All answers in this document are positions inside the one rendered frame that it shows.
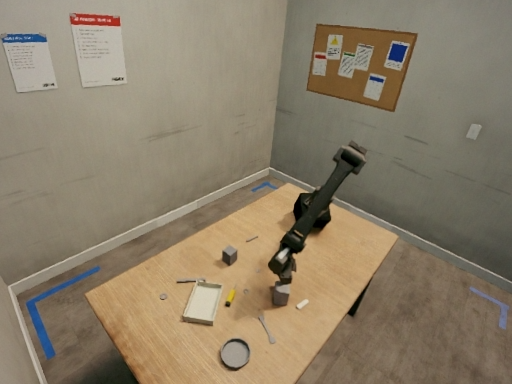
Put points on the beige open shallow tray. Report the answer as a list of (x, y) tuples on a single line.
[(204, 302)]

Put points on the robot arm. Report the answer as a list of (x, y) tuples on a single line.
[(321, 197)]

